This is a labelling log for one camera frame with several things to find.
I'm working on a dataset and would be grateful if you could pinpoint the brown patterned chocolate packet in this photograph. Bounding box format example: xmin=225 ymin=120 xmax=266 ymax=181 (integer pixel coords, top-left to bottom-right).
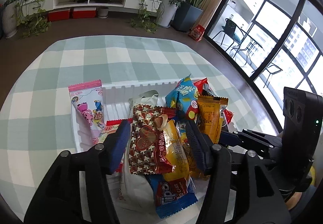
xmin=129 ymin=104 xmax=177 ymax=176

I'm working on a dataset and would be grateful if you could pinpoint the small black snack packet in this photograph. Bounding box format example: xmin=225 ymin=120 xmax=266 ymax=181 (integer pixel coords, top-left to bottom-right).
xmin=202 ymin=84 xmax=215 ymax=96

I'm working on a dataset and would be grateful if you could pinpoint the black balcony chair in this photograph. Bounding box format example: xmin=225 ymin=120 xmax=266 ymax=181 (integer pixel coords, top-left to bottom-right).
xmin=251 ymin=63 xmax=283 ymax=88
xmin=212 ymin=18 xmax=244 ymax=49

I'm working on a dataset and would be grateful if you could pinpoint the blue red-logo cake packet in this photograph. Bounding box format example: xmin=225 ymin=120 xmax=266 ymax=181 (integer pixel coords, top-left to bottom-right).
xmin=146 ymin=175 xmax=199 ymax=219

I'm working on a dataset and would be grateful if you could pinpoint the light blue snack packet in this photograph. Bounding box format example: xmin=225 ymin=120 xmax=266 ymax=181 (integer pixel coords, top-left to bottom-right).
xmin=165 ymin=74 xmax=200 ymax=121

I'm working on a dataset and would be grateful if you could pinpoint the red storage box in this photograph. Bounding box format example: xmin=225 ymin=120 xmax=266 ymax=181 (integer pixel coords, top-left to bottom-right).
xmin=72 ymin=7 xmax=97 ymax=19
xmin=47 ymin=9 xmax=70 ymax=22

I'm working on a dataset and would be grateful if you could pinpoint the small plant white ribbed pot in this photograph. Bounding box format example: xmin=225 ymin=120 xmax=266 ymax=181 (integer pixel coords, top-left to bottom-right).
xmin=1 ymin=0 xmax=21 ymax=39

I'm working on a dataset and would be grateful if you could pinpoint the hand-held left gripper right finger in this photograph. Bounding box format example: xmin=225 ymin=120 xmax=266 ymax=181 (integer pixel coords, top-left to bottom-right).
xmin=185 ymin=120 xmax=292 ymax=224

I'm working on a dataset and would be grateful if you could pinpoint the white pouch packet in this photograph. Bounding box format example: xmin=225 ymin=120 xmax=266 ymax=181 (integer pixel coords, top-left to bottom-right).
xmin=117 ymin=90 xmax=160 ymax=210

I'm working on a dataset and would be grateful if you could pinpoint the glass balcony table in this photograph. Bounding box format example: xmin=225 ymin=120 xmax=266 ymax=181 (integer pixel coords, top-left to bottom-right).
xmin=231 ymin=35 xmax=264 ymax=65

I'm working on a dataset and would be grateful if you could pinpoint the large red snack packet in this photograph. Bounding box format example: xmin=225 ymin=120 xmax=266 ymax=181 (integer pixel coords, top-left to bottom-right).
xmin=193 ymin=78 xmax=235 ymax=129

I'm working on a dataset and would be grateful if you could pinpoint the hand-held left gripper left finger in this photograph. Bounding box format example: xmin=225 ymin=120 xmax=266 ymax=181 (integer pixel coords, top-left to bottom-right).
xmin=24 ymin=119 xmax=132 ymax=224

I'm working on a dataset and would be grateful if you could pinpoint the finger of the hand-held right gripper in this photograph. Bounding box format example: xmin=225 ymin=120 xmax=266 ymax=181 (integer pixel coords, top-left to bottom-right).
xmin=218 ymin=128 xmax=281 ymax=149
xmin=254 ymin=150 xmax=276 ymax=172

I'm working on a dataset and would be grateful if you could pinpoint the red gift bag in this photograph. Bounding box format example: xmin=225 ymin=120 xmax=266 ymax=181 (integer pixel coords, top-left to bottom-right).
xmin=189 ymin=24 xmax=205 ymax=42

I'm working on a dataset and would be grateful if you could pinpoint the black sliding door frame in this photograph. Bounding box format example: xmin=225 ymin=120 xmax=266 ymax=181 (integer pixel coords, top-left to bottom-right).
xmin=203 ymin=0 xmax=323 ymax=134

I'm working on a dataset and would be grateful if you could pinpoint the white plastic tray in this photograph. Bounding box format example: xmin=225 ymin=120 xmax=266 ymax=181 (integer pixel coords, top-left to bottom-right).
xmin=71 ymin=79 xmax=238 ymax=218

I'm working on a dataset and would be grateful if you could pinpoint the yellow snack packet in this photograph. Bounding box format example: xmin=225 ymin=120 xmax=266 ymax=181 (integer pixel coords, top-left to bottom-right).
xmin=161 ymin=119 xmax=194 ymax=186

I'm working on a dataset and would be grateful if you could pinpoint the orange snack packet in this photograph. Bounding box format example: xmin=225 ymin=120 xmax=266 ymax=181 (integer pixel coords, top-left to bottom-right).
xmin=196 ymin=95 xmax=229 ymax=145

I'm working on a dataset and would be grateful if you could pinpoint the person's right hand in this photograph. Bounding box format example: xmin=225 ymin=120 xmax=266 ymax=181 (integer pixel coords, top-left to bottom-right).
xmin=285 ymin=187 xmax=312 ymax=210

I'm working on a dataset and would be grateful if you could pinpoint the small grey empty pot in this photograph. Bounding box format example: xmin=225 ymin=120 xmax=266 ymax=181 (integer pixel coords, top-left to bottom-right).
xmin=97 ymin=6 xmax=109 ymax=19

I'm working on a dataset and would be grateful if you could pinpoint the pink cartoon snack packet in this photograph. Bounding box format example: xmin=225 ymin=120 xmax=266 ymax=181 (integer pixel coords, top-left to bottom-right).
xmin=68 ymin=80 xmax=109 ymax=145

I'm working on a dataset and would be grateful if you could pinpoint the bushy plant tall white pot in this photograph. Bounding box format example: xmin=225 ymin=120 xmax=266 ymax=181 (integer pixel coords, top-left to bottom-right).
xmin=158 ymin=0 xmax=185 ymax=28

